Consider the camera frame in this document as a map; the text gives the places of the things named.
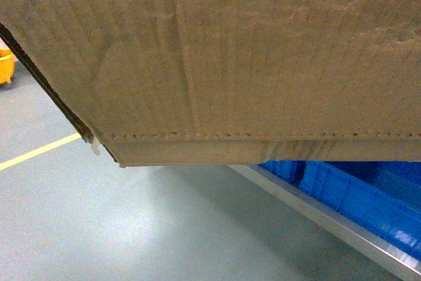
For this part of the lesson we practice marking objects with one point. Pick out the large cardboard box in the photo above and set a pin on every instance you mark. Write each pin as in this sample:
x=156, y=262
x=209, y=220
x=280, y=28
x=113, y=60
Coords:
x=179, y=82

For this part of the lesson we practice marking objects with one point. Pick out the stainless steel shelf rack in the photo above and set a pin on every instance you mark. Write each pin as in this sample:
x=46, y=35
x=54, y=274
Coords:
x=380, y=251

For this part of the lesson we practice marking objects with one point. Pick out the blue plastic crate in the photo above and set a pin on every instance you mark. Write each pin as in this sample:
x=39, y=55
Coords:
x=383, y=197

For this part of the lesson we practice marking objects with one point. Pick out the yellow mop bucket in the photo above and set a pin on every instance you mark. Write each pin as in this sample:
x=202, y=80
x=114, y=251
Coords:
x=7, y=64

